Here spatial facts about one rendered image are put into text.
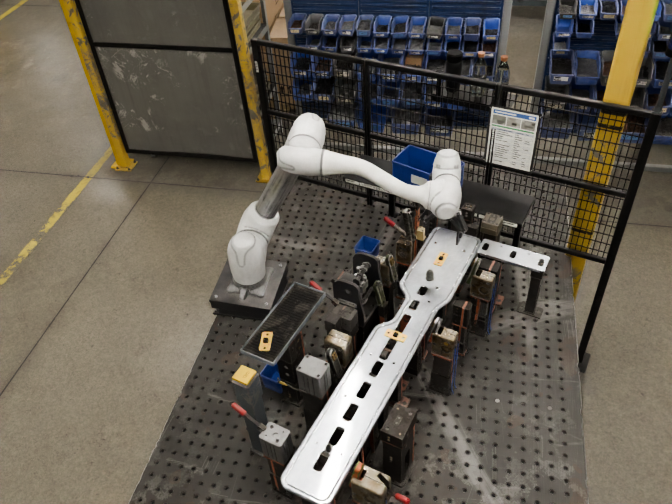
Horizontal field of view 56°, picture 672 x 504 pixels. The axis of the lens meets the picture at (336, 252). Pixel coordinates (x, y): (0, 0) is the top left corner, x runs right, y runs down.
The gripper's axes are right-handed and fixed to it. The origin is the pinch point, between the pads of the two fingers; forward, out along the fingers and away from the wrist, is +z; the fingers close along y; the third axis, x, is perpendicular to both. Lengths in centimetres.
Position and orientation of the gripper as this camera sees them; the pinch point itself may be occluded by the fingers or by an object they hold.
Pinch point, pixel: (442, 236)
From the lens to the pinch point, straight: 266.0
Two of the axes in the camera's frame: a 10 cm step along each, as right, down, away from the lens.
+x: 4.8, -6.2, 6.2
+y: 8.8, 2.8, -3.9
